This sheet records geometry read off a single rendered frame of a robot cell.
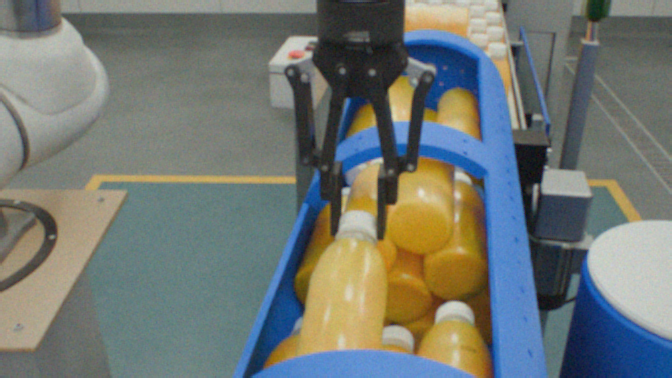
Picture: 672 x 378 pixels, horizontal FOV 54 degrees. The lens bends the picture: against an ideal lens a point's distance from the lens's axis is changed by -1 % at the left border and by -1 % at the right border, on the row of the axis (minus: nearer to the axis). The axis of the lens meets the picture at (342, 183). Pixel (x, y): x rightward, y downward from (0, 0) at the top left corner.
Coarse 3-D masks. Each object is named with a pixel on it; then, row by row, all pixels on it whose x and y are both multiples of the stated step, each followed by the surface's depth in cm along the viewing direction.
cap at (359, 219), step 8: (344, 216) 66; (352, 216) 65; (360, 216) 65; (368, 216) 65; (344, 224) 65; (352, 224) 65; (360, 224) 65; (368, 224) 65; (376, 224) 66; (376, 232) 66
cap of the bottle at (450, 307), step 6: (444, 306) 68; (450, 306) 68; (456, 306) 68; (462, 306) 68; (438, 312) 69; (444, 312) 68; (450, 312) 67; (456, 312) 67; (462, 312) 67; (468, 312) 68; (438, 318) 68
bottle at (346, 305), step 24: (336, 240) 66; (360, 240) 63; (336, 264) 60; (360, 264) 60; (384, 264) 63; (312, 288) 61; (336, 288) 59; (360, 288) 59; (384, 288) 61; (312, 312) 58; (336, 312) 57; (360, 312) 58; (384, 312) 60; (312, 336) 57; (336, 336) 56; (360, 336) 57
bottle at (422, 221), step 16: (432, 160) 80; (400, 176) 79; (416, 176) 76; (432, 176) 76; (448, 176) 79; (400, 192) 74; (416, 192) 73; (432, 192) 73; (448, 192) 76; (400, 208) 72; (416, 208) 72; (432, 208) 72; (448, 208) 73; (400, 224) 73; (416, 224) 73; (432, 224) 73; (448, 224) 72; (400, 240) 74; (416, 240) 74; (432, 240) 74; (448, 240) 74
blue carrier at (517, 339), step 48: (432, 48) 118; (432, 96) 122; (480, 96) 98; (432, 144) 77; (480, 144) 81; (288, 240) 76; (288, 288) 78; (528, 288) 64; (288, 336) 76; (528, 336) 57
